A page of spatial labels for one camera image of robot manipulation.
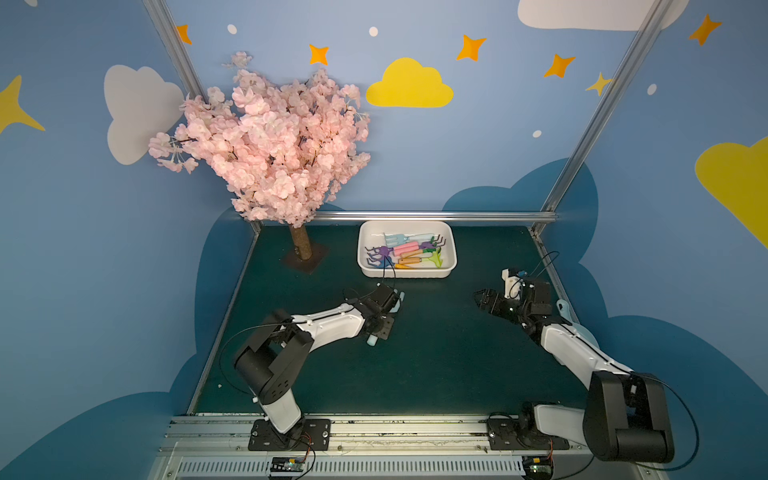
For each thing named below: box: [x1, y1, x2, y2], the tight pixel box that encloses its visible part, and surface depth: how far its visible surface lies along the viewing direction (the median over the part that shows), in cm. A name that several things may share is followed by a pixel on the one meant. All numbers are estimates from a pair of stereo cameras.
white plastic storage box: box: [357, 221, 458, 279], surface depth 113 cm
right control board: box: [522, 456, 554, 480], surface depth 74 cm
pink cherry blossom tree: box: [149, 51, 370, 261], surface depth 73 cm
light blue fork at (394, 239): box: [383, 233, 435, 248], surface depth 121 cm
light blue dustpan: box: [556, 299, 600, 348], surface depth 94 cm
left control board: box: [270, 457, 306, 477], surface depth 73 cm
